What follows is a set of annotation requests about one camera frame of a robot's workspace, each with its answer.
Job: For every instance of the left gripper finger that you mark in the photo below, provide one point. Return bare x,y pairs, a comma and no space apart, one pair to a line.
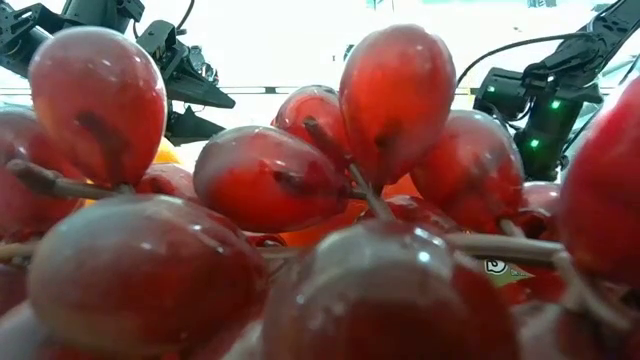
200,96
192,127

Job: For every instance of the orange fruit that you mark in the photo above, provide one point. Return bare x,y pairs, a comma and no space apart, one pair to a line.
165,155

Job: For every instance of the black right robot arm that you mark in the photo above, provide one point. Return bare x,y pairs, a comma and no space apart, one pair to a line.
547,130

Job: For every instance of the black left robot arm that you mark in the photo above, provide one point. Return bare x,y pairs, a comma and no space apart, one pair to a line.
20,40

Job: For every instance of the red grape bunch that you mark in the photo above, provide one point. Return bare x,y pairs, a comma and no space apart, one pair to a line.
395,100

